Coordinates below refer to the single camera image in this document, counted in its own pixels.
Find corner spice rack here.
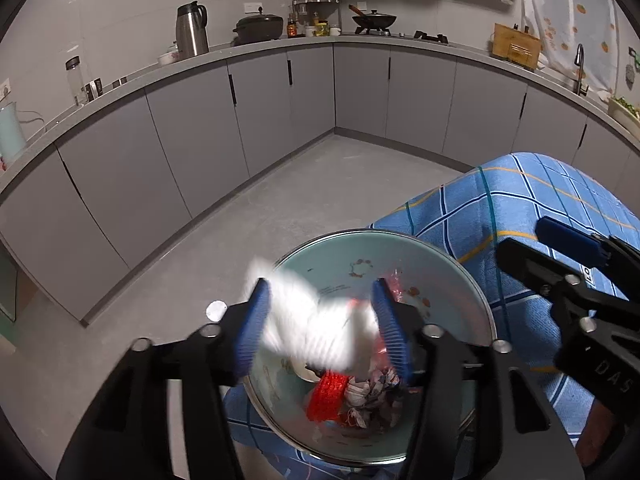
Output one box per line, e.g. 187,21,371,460
292,0,342,36

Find white wrapper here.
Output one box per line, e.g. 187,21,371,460
246,257,383,372

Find black kitchen faucet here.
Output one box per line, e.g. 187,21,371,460
572,43,590,97

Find black cooking pot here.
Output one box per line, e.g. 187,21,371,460
232,14,285,46

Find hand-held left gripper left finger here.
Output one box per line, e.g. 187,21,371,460
56,277,271,480

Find crumpled printed wrapper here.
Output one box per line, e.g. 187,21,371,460
342,367,406,428

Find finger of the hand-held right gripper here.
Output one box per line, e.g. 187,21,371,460
496,237,583,311
535,216,640,301

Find black wok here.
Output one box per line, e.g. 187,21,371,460
349,4,398,30

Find person's right hand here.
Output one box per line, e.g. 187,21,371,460
577,396,630,470

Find pale green kettle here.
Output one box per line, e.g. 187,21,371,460
0,101,27,171

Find pale green trash bin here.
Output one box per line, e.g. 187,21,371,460
239,229,498,466

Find white plastic basin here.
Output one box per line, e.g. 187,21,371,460
607,100,640,128

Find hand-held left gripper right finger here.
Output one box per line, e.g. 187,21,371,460
371,277,586,480

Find gas stove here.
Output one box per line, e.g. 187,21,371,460
352,27,450,45

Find blue plaid tablecloth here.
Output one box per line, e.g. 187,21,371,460
222,152,640,480

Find grey kitchen base cabinets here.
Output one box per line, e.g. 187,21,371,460
0,35,640,326

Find white printed curtain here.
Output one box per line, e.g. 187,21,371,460
520,0,618,93

